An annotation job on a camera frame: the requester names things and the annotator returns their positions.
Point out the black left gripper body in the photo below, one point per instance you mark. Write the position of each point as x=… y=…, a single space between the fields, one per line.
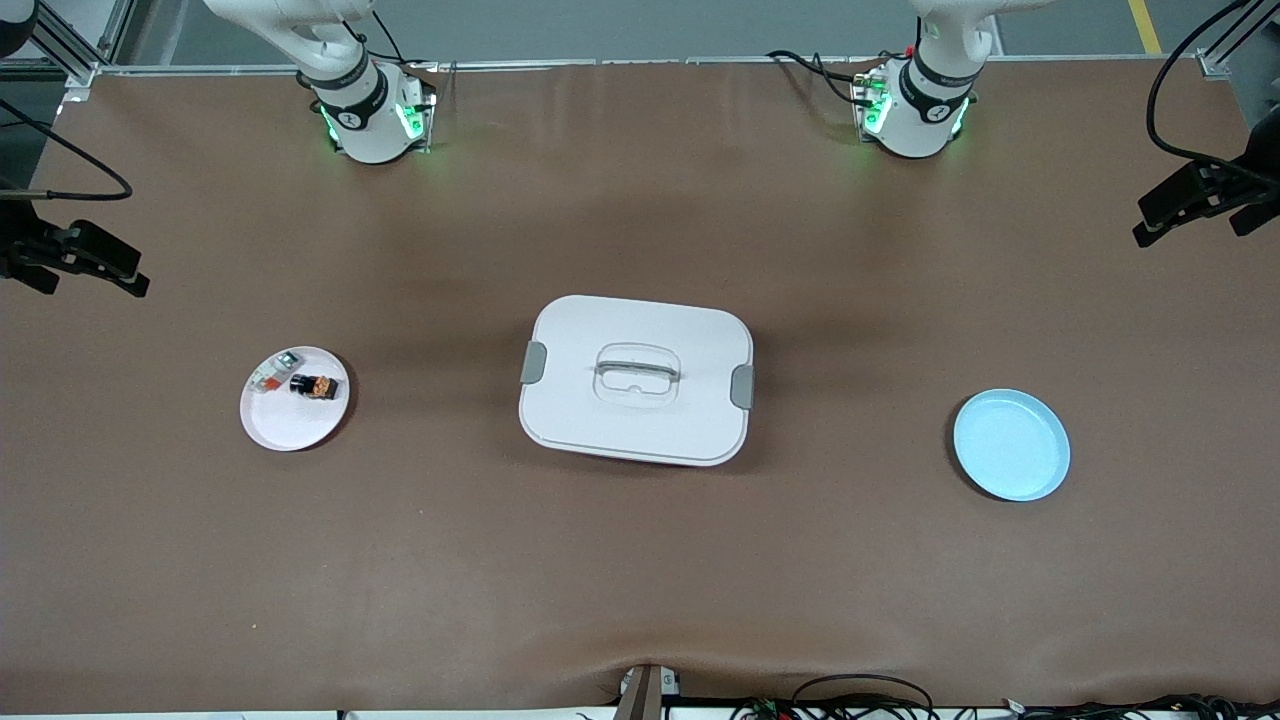
x=1262 y=172

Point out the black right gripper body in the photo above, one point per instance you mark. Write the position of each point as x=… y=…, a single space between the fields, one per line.
x=18 y=243

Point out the orange and black switch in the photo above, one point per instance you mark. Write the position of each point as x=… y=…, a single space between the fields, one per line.
x=318 y=386

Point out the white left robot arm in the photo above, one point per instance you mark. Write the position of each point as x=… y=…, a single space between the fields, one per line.
x=915 y=120

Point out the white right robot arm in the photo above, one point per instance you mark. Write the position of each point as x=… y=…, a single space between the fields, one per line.
x=370 y=120

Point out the white lidded storage box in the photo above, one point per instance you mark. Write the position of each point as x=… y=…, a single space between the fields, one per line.
x=640 y=430

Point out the pink round plate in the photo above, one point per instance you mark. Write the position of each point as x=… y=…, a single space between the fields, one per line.
x=295 y=425

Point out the light blue round plate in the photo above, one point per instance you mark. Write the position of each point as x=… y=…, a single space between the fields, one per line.
x=1010 y=450

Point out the brown table cover mat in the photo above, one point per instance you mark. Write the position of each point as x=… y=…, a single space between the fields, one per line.
x=640 y=570

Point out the aluminium frame profile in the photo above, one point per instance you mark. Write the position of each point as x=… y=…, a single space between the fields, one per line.
x=1215 y=65
x=70 y=62

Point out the white switch with orange end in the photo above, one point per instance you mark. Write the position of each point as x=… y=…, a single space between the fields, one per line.
x=272 y=375

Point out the metal table edge rail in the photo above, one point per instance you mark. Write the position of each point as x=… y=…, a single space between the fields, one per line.
x=600 y=63

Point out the table edge clamp bracket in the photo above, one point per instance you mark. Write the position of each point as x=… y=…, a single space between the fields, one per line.
x=648 y=692

